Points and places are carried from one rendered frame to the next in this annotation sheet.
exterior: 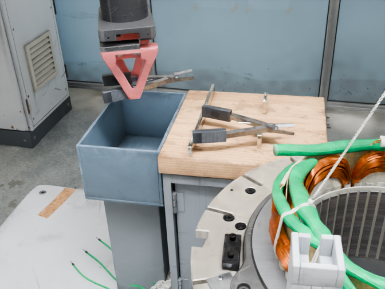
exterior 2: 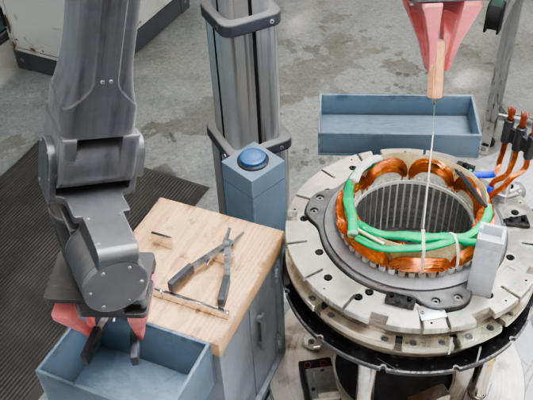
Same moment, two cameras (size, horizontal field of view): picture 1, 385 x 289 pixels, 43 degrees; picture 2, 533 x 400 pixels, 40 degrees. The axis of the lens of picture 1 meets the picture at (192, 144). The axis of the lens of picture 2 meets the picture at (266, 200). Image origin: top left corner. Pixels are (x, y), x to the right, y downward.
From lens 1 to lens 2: 0.72 m
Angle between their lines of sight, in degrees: 60
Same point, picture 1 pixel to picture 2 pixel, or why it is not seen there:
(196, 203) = (231, 351)
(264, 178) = (313, 265)
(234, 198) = (335, 289)
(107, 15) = not seen: hidden behind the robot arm
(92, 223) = not seen: outside the picture
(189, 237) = (231, 385)
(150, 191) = (208, 384)
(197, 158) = (234, 313)
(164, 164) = (222, 345)
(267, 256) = (410, 281)
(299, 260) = (484, 245)
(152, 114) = (71, 355)
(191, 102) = not seen: hidden behind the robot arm
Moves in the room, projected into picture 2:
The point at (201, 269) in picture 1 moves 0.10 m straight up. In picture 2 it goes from (411, 321) to (419, 261)
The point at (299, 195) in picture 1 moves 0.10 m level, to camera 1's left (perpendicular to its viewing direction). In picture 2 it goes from (413, 234) to (408, 302)
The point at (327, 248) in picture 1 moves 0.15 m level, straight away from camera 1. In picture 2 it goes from (482, 230) to (359, 186)
